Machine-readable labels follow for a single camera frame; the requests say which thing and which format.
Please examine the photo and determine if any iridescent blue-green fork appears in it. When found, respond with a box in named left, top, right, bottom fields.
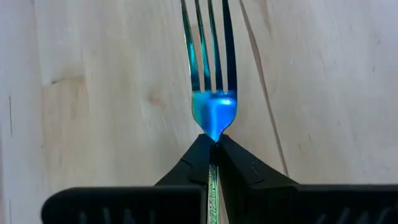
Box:
left=180, top=0, right=239, bottom=224

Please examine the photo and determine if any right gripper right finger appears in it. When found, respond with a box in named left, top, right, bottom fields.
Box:
left=215, top=133, right=398, bottom=224

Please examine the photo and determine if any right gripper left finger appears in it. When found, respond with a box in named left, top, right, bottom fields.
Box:
left=41, top=133, right=216, bottom=224

